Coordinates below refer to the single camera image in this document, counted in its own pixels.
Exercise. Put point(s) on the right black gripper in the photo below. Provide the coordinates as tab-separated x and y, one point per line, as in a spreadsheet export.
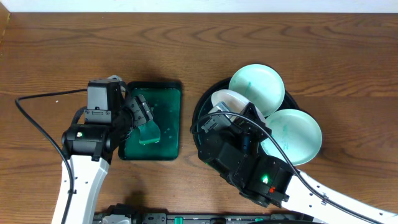
256	126

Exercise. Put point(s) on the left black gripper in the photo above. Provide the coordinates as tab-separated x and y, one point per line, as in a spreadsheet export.
140	111

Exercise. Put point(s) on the green sponge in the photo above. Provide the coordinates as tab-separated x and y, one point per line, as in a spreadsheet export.
149	133

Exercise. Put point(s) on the white plate green stain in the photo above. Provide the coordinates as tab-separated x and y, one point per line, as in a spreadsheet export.
234	101

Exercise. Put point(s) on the pale green plate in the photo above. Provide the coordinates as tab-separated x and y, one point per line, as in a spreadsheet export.
261	85
297	133

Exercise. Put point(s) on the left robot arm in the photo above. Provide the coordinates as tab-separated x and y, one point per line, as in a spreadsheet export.
89	148

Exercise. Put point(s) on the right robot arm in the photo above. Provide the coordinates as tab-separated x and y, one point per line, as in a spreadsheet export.
230	144

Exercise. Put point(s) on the rectangular black tray green water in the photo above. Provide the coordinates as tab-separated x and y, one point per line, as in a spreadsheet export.
165	100

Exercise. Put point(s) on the round black tray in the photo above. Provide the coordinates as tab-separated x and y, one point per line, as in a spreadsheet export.
204	106

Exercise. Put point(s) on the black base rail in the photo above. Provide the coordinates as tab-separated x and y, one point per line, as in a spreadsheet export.
121	213

